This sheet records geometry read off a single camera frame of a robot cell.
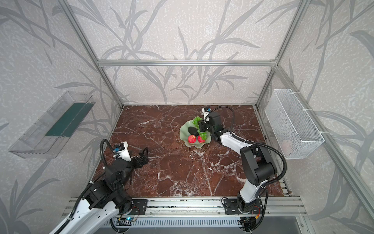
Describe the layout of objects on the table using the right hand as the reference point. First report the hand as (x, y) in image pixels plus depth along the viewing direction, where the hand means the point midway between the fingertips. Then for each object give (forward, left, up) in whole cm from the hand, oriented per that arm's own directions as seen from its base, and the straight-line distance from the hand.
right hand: (200, 116), depth 92 cm
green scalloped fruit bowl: (-4, +11, -13) cm, 17 cm away
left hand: (-23, +29, +5) cm, 38 cm away
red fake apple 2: (-10, 0, -11) cm, 15 cm away
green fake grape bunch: (-3, +3, -1) cm, 4 cm away
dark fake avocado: (-3, +5, -13) cm, 14 cm away
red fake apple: (-9, +5, -12) cm, 16 cm away
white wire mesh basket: (-25, -40, +20) cm, 51 cm away
